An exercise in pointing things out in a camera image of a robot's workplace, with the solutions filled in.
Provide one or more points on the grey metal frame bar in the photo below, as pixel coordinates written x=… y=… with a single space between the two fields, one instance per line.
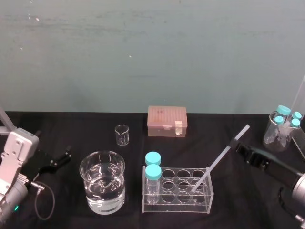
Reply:
x=6 y=121

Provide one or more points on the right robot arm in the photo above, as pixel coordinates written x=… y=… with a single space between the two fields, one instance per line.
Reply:
x=299 y=188

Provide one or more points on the pink pipette tip box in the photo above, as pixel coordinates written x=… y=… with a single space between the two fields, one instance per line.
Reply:
x=165 y=121

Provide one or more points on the teal capped clear tube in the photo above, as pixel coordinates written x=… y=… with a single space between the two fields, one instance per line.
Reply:
x=153 y=158
x=153 y=176

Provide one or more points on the clear glass stirring rod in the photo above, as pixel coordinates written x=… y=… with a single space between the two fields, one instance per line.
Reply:
x=215 y=163

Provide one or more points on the small empty glass beaker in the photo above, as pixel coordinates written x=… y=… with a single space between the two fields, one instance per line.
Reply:
x=122 y=137

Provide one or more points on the beige tape strip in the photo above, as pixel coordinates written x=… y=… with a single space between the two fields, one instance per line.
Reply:
x=179 y=128

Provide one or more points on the small teal capped tube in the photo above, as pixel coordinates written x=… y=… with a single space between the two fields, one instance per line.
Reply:
x=297 y=115
x=278 y=120
x=295 y=122

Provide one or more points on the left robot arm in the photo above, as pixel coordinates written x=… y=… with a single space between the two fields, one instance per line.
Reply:
x=13 y=152

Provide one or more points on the large glass beaker with water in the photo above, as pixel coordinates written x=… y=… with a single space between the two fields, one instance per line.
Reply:
x=102 y=181

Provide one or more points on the large teal capped tube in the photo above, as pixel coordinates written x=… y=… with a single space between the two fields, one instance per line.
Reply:
x=283 y=110

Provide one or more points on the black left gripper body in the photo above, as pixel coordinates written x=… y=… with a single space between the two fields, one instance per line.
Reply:
x=39 y=162

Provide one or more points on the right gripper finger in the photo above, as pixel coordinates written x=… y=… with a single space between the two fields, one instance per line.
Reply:
x=252 y=159
x=246 y=148

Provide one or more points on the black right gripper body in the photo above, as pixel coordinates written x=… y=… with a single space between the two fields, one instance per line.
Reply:
x=278 y=167

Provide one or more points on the clear acrylic tube rack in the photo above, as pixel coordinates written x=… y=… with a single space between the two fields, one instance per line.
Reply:
x=181 y=200

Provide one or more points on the glass beaker holding tubes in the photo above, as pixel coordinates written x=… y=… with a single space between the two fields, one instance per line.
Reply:
x=274 y=140

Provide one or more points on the black table cloth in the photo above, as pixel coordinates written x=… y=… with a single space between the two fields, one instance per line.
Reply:
x=100 y=133

